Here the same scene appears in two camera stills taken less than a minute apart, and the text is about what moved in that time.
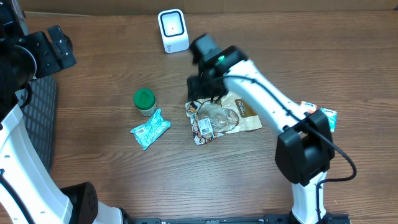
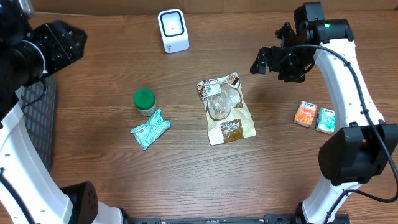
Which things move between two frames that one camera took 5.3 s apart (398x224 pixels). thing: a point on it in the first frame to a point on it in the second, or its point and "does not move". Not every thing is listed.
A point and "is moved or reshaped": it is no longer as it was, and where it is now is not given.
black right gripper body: [203, 88] to [291, 63]
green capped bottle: [145, 101] does not move
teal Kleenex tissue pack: [331, 116] does not move
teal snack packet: [147, 133] does not move
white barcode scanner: [174, 29] does not move
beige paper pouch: [209, 119] is moved or reshaped
